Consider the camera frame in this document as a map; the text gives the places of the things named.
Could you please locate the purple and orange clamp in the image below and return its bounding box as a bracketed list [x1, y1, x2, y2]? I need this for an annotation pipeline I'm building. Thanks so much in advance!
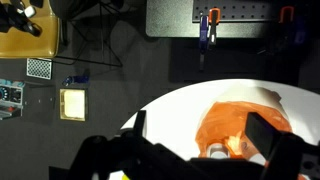
[198, 7, 222, 73]

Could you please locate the dark clamp with orange handle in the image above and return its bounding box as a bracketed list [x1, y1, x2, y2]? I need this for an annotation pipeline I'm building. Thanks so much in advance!
[278, 5, 307, 46]

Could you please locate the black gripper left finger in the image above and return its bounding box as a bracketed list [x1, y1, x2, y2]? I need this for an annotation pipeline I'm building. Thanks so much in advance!
[133, 110, 147, 138]

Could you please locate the short white pill bottle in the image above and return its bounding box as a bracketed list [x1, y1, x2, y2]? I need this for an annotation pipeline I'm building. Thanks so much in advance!
[207, 142, 232, 160]

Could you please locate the orange plastic bag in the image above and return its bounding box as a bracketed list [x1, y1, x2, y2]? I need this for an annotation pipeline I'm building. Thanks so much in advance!
[194, 100, 309, 180]

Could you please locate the black tripod stand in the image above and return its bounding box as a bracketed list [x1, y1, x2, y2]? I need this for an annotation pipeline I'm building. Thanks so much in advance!
[49, 0, 125, 68]

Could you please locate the device with dials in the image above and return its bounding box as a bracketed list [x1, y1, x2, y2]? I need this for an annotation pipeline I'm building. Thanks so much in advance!
[0, 78, 26, 120]

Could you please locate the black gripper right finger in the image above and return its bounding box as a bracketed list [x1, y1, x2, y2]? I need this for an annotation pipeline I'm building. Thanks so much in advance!
[244, 111, 285, 162]

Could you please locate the yellow-framed square box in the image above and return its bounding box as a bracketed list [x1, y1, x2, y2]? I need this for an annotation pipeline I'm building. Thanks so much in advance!
[59, 87, 88, 122]

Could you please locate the checkered calibration card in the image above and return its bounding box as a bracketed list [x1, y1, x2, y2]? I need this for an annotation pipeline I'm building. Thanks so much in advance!
[26, 57, 54, 81]

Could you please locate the small blue bottle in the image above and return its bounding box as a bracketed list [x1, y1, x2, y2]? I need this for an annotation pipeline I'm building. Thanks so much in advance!
[62, 75, 91, 87]

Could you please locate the grey mounting plate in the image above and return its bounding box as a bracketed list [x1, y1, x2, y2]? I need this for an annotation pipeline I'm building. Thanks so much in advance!
[145, 0, 301, 39]

